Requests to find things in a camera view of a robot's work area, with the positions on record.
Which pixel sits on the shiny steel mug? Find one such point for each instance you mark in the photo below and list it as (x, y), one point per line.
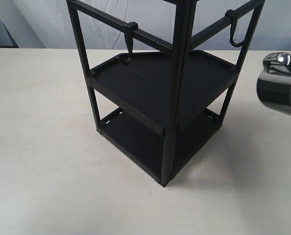
(274, 82)

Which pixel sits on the black metal shelf rack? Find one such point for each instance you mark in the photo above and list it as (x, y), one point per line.
(170, 100)

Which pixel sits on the black hook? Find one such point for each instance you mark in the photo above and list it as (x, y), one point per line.
(232, 14)
(129, 28)

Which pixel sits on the white wrinkled backdrop cloth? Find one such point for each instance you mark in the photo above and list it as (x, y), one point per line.
(47, 24)

